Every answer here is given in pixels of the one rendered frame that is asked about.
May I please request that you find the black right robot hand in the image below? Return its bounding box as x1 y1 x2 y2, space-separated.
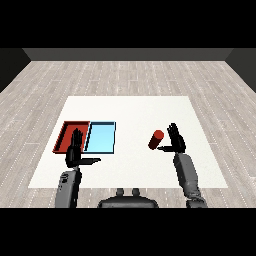
157 122 187 154

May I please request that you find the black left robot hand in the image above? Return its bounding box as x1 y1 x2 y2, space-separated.
64 127 102 169

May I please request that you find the red shallow open box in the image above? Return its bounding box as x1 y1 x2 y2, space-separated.
52 120 92 155

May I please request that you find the red can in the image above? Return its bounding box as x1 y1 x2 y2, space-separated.
147 129 165 151

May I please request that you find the light blue shallow open box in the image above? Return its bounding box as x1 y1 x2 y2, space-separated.
82 121 117 155

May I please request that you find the dark grey robot body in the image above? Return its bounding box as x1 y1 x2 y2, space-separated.
96 188 160 209

